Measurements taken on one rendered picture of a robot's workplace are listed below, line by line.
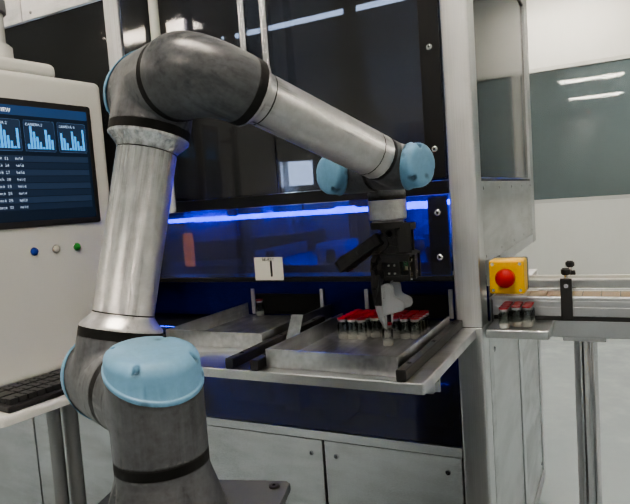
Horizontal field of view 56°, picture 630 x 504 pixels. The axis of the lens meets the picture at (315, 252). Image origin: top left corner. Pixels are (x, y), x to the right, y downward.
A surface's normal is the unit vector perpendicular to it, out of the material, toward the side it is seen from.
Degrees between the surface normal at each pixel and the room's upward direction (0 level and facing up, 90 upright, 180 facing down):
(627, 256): 90
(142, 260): 89
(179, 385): 87
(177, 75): 100
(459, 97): 90
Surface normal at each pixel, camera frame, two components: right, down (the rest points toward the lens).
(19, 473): -0.45, 0.11
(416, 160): 0.65, 0.02
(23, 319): 0.83, -0.01
